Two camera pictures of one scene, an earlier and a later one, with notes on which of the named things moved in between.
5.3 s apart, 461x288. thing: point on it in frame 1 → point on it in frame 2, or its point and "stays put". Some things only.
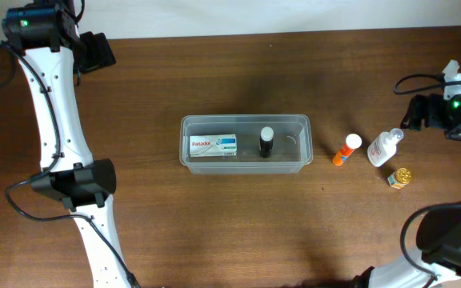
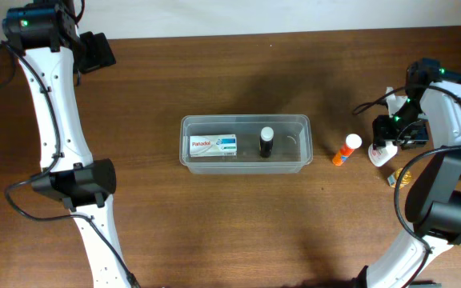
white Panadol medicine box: [220, 145] stays put
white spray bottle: [382, 147] stays put
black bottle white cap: [266, 142] stays put
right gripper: [432, 103] → [382, 133]
